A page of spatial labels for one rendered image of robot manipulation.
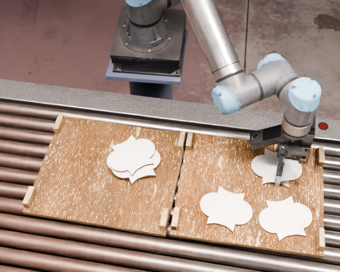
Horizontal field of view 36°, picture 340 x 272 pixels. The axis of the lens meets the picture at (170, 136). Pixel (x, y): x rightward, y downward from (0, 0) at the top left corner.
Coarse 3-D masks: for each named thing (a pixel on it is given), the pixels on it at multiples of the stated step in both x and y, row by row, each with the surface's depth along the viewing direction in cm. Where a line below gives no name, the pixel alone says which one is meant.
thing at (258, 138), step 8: (264, 128) 143; (272, 128) 142; (280, 128) 140; (256, 136) 143; (264, 136) 142; (272, 136) 140; (280, 136) 139; (256, 144) 142; (264, 144) 142; (272, 144) 141
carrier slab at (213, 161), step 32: (192, 160) 156; (224, 160) 156; (192, 192) 150; (256, 192) 149; (288, 192) 149; (320, 192) 149; (192, 224) 144; (256, 224) 143; (320, 224) 143; (320, 256) 138
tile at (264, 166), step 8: (264, 152) 156; (272, 152) 156; (256, 160) 155; (264, 160) 155; (272, 160) 154; (288, 160) 154; (256, 168) 153; (264, 168) 153; (272, 168) 153; (296, 168) 153; (264, 176) 151; (272, 176) 151; (264, 184) 150; (280, 184) 150; (288, 184) 149
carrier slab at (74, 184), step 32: (64, 128) 165; (96, 128) 164; (128, 128) 164; (64, 160) 157; (96, 160) 157; (160, 160) 156; (64, 192) 151; (96, 192) 150; (128, 192) 150; (160, 192) 150; (96, 224) 145; (128, 224) 144
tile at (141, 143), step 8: (120, 144) 157; (128, 144) 157; (136, 144) 157; (144, 144) 157; (152, 144) 157; (120, 152) 156; (128, 152) 155; (136, 152) 155; (144, 152) 155; (152, 152) 155; (112, 160) 154; (120, 160) 154; (128, 160) 154; (136, 160) 154; (144, 160) 154; (112, 168) 152; (120, 168) 152; (128, 168) 152; (136, 168) 152
